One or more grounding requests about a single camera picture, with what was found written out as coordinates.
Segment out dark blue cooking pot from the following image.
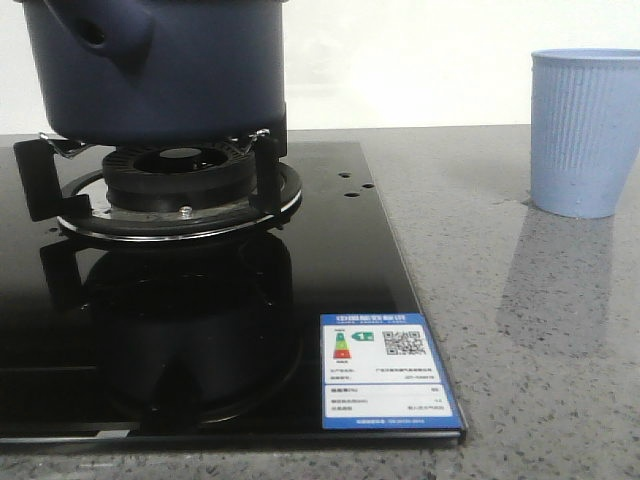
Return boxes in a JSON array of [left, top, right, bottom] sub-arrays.
[[22, 1, 286, 145]]

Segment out black round gas burner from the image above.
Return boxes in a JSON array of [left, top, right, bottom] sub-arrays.
[[102, 142, 256, 212]]

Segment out black glass gas stove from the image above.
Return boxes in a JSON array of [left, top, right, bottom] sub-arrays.
[[1, 142, 467, 450]]

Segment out black metal pot support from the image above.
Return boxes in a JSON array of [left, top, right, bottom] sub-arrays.
[[13, 119, 302, 243]]

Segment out light blue ribbed cup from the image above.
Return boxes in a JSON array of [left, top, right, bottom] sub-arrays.
[[530, 48, 639, 219]]

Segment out blue energy label sticker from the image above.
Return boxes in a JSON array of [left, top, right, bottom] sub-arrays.
[[320, 313, 463, 431]]

